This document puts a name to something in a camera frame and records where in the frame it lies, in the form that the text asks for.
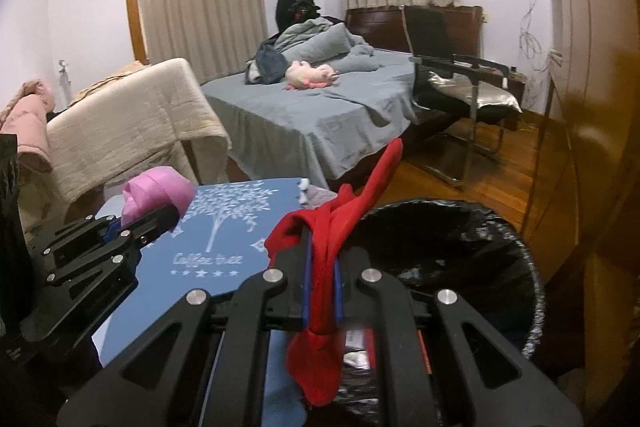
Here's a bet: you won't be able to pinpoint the pink bag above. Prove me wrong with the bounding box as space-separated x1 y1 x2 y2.
120 166 196 225

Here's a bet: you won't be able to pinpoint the red cloth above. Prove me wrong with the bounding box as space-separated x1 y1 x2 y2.
265 139 402 407

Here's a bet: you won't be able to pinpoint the orange knit cloth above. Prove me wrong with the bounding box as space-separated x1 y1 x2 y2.
416 329 433 375

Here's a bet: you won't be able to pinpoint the white cardboard box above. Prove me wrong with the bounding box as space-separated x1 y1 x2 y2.
343 329 375 371

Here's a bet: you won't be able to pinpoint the black lined trash bin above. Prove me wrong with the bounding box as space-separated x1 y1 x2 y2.
314 198 544 426

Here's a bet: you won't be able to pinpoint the blue printed tablecloth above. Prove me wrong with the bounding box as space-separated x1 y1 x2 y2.
92 178 321 427

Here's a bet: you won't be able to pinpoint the beige blanket on rack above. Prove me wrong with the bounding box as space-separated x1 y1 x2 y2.
47 58 231 204

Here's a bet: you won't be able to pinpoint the pink quilted jacket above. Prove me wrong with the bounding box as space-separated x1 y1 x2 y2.
1 79 55 173

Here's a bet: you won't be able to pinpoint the wooden wardrobe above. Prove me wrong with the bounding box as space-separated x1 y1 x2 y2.
523 0 639 416

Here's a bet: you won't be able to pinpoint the dark clothes on bed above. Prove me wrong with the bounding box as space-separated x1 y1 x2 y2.
244 41 288 84

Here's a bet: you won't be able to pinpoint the pink plush toy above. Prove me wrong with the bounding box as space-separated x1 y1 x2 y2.
285 61 340 90

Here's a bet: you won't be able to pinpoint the grey sheeted bed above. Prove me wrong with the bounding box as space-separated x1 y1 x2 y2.
202 17 428 187

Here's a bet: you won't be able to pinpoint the grey pillow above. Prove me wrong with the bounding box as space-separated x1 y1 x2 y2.
281 24 380 74

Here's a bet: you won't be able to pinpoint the silver chair cushion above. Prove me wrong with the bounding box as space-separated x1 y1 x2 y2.
427 72 522 113

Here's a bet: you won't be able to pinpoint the black office chair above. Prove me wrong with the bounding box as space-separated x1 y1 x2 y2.
400 5 522 186

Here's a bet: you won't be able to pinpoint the wooden coat rack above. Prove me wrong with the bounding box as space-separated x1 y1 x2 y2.
276 0 320 32

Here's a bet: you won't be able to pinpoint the dark wooden headboard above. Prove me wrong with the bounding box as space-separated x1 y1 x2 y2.
345 5 484 57

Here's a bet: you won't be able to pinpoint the hanging white cables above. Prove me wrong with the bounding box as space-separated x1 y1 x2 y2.
512 0 557 98

